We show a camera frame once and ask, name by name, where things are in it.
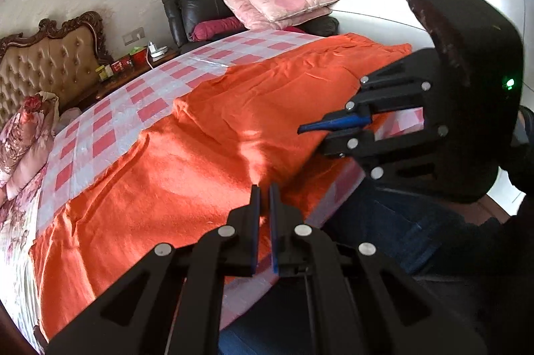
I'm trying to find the red tin box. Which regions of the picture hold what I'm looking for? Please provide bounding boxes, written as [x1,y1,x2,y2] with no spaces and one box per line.
[110,56,133,74]

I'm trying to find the wall power socket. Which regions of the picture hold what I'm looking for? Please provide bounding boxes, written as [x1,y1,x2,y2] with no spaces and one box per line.
[122,27,145,46]

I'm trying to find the floral folded quilt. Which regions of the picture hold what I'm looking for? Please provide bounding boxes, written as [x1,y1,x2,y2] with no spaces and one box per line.
[1,92,59,204]

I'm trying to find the floral bedspread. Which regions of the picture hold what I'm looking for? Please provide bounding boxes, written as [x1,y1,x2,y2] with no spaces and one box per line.
[0,169,46,354]

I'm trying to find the black leather armchair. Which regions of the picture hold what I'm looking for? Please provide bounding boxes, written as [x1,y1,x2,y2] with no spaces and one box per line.
[162,0,339,54]

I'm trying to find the white charger device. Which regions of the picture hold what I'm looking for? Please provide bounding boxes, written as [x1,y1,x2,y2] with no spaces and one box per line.
[147,41,168,61]

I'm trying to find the yellow green box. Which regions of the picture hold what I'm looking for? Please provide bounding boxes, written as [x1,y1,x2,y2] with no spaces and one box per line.
[95,65,114,82]

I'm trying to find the wooden nightstand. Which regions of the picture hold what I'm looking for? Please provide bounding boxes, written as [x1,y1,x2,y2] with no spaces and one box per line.
[59,46,180,114]

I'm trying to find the maroon bolster cushion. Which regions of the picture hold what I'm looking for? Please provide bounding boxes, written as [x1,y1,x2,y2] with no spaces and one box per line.
[192,17,245,42]

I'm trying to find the lower pink pillow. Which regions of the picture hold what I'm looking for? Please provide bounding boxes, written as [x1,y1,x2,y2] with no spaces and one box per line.
[222,0,331,30]

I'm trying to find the tufted beige carved headboard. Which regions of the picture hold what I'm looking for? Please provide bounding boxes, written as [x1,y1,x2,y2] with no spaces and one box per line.
[1,11,113,124]

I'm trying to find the orange pants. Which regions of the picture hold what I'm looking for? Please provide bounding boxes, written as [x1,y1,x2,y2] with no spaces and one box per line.
[31,31,425,341]

